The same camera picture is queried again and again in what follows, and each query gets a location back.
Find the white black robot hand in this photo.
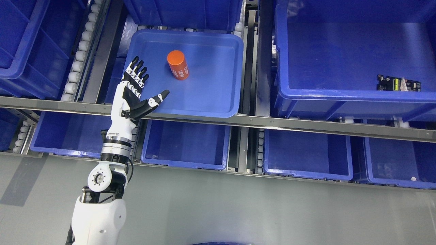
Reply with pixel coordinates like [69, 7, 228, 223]
[105, 56, 170, 141]

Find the orange cylindrical capacitor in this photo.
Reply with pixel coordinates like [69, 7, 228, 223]
[167, 50, 189, 80]

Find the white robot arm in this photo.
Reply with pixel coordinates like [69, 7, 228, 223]
[65, 134, 133, 245]

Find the lower blue bin far left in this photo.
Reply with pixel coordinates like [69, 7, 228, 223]
[30, 112, 111, 159]

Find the white roller track left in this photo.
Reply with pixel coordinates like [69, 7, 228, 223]
[60, 0, 106, 102]

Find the lower blue bin centre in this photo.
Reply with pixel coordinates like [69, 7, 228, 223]
[141, 120, 231, 170]

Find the shallow blue plastic tray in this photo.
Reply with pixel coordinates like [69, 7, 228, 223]
[124, 29, 244, 118]

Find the large blue bin left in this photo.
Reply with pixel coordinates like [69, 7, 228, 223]
[0, 0, 89, 99]

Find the large blue bin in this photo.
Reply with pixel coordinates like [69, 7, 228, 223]
[275, 0, 436, 121]
[0, 0, 89, 99]

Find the blue bin top centre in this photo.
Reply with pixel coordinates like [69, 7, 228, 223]
[124, 0, 243, 31]

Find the large blue bin right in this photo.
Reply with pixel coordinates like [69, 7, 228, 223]
[275, 0, 436, 121]

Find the black circuit board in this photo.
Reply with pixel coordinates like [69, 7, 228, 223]
[377, 74, 421, 92]

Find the lower blue bin far right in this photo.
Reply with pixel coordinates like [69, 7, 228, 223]
[361, 137, 436, 189]

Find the steel shelf front rail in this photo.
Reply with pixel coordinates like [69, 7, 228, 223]
[0, 96, 436, 143]

